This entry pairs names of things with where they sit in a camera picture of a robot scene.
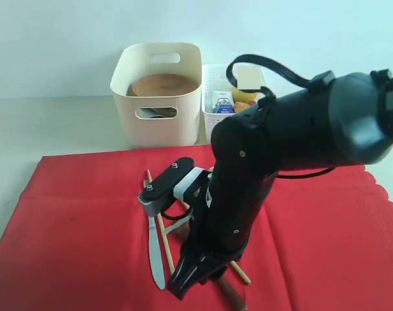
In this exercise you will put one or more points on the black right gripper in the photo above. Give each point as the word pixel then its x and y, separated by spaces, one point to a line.
pixel 225 204

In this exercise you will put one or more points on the dark wooden spoon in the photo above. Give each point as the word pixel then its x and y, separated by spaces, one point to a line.
pixel 231 295

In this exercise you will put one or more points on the blue white milk carton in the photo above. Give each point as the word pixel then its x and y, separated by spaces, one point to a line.
pixel 222 102

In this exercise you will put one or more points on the fried breaded nugget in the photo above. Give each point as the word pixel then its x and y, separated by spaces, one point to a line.
pixel 240 106

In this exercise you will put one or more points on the yellow lemon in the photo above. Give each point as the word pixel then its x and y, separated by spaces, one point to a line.
pixel 241 96

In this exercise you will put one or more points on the brown round plate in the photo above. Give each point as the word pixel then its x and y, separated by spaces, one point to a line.
pixel 162 85

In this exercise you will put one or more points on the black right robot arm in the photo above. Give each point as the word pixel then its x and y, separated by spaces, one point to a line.
pixel 348 121

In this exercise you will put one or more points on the right wooden chopstick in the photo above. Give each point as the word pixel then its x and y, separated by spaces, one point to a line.
pixel 240 272

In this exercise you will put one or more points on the wooden chopstick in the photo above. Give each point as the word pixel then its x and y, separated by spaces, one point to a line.
pixel 161 229
pixel 240 272

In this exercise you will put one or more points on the left wooden chopstick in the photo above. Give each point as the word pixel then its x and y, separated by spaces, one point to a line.
pixel 161 229

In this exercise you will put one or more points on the metal table knife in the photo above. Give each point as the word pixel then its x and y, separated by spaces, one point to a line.
pixel 155 258

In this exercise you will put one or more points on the red table cloth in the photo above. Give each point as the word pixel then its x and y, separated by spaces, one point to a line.
pixel 78 240

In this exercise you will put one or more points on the cream plastic storage bin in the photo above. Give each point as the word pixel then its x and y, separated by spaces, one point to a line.
pixel 143 59

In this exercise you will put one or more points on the white perforated plastic basket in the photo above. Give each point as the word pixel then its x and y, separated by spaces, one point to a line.
pixel 213 81

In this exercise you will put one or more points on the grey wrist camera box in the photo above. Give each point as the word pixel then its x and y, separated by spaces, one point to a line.
pixel 170 191

